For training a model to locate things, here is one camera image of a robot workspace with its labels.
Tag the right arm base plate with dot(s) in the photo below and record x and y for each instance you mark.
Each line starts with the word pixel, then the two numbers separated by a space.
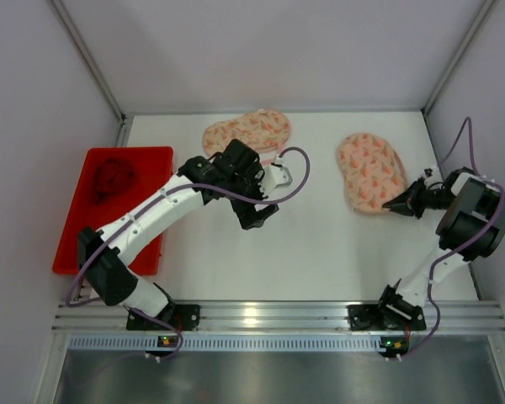
pixel 376 317

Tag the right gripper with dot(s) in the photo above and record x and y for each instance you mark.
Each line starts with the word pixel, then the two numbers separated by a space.
pixel 418 198

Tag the right aluminium frame post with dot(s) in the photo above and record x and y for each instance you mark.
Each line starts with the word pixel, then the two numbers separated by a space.
pixel 467 40

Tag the perforated cable duct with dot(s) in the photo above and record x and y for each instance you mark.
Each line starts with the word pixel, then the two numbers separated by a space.
pixel 238 343

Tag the left aluminium frame post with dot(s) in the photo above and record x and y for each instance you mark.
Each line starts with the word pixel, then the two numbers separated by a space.
pixel 79 43

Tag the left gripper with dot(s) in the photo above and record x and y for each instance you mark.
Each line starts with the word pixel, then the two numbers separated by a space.
pixel 249 206

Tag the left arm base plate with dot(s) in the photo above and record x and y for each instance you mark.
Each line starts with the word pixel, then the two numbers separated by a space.
pixel 185 317

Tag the aluminium front rail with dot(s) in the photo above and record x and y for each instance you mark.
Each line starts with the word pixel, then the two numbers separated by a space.
pixel 473 317

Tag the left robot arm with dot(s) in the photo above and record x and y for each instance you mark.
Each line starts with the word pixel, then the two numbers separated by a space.
pixel 105 254

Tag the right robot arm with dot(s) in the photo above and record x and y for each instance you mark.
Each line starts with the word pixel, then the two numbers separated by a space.
pixel 468 204

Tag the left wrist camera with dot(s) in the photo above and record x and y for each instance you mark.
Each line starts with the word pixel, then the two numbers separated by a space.
pixel 275 176

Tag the dark red bra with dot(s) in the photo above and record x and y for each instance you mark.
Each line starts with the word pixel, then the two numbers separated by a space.
pixel 113 176

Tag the red plastic bin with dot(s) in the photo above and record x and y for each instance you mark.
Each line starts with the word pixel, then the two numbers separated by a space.
pixel 153 166

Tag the aluminium frame post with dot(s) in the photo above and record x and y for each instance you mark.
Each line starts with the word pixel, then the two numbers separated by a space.
pixel 467 40
pixel 79 43

